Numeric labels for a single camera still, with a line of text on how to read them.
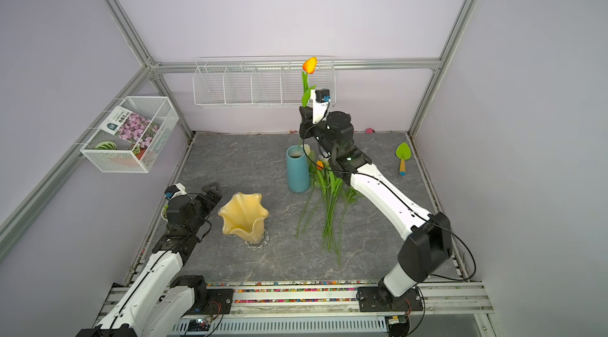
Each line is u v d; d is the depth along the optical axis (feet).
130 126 2.46
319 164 3.38
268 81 3.22
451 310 2.41
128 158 2.37
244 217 2.59
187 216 2.06
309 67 2.00
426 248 1.37
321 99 1.93
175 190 2.35
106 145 2.32
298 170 2.92
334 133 1.75
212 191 2.47
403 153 3.72
